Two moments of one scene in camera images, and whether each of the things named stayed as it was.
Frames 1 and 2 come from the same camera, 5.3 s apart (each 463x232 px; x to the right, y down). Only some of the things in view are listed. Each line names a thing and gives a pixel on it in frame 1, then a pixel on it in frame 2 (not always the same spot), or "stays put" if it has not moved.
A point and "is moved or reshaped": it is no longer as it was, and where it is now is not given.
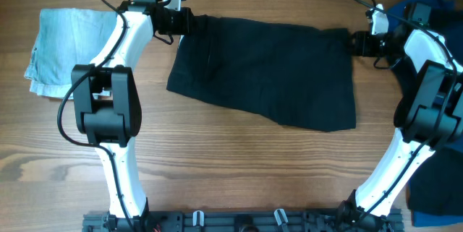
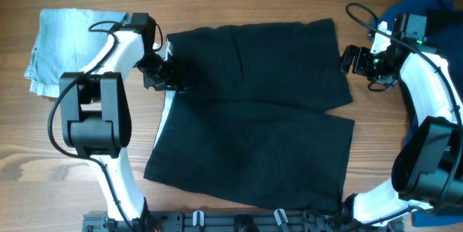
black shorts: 293,74 is moved or reshaped
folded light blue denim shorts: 65,37 stays put
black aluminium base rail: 349,220 stays put
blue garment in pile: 396,16 stays put
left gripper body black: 176,22 to 158,72
